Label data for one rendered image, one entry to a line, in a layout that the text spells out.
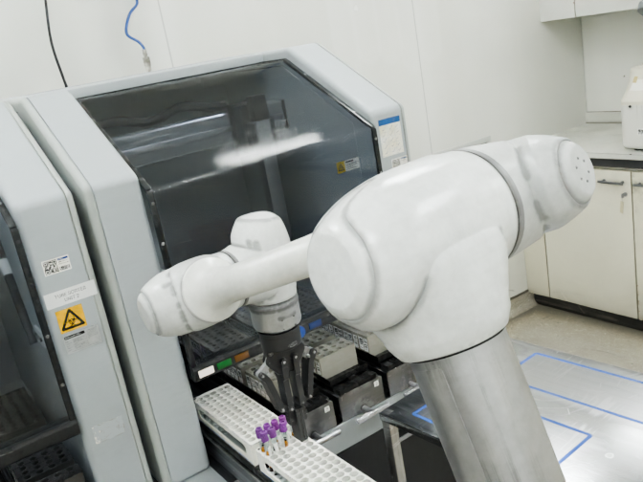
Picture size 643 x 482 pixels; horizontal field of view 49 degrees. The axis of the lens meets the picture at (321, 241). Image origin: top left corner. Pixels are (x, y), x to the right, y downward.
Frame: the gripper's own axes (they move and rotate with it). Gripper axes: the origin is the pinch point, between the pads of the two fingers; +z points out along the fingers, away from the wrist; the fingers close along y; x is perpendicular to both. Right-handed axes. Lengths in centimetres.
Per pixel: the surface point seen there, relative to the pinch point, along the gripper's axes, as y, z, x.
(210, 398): -1.0, 9.6, 40.0
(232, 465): -6.5, 16.7, 21.9
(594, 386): 61, 13, -21
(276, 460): -3.8, 8.9, 5.0
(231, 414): -1.3, 9.5, 29.1
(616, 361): 201, 97, 68
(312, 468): -0.2, 9.1, -2.4
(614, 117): 291, 5, 124
